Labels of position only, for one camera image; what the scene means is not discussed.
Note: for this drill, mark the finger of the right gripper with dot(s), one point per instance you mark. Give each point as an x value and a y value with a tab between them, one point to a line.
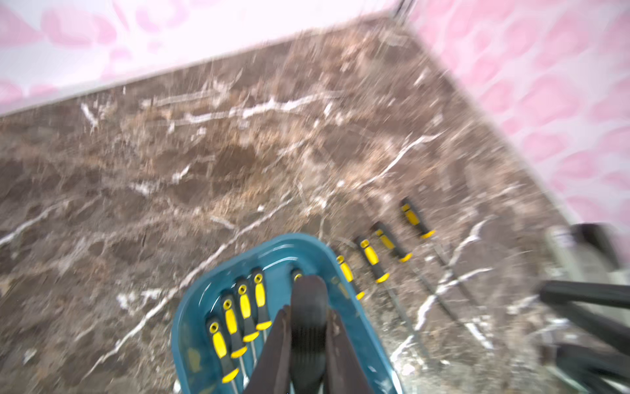
563	297
587	370

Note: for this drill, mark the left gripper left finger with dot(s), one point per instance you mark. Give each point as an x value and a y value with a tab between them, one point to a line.
272	371

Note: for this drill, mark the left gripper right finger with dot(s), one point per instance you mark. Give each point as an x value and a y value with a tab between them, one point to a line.
343	373

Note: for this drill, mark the teal plastic storage box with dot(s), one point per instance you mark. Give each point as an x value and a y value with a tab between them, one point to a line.
197	365

